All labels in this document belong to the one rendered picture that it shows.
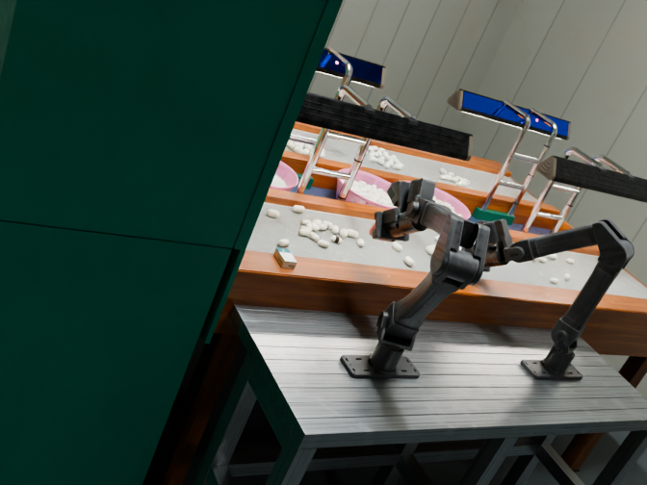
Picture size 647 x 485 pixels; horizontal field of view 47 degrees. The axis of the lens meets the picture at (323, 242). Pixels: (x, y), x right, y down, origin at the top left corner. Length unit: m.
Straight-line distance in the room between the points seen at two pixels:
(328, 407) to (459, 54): 3.50
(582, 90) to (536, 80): 0.36
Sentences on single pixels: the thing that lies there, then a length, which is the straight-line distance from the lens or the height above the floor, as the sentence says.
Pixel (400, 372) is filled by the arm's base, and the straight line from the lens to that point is 1.79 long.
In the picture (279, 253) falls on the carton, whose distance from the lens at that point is 1.82.
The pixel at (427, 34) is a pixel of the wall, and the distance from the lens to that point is 4.64.
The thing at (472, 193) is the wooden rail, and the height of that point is 0.76.
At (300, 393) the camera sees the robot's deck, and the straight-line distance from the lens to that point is 1.59.
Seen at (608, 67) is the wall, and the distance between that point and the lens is 4.39.
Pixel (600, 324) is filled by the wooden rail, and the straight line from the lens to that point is 2.61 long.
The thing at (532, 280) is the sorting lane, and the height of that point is 0.74.
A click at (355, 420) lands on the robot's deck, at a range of 1.60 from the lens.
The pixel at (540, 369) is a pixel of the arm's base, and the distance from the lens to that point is 2.16.
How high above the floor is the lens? 1.58
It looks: 24 degrees down
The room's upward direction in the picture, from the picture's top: 24 degrees clockwise
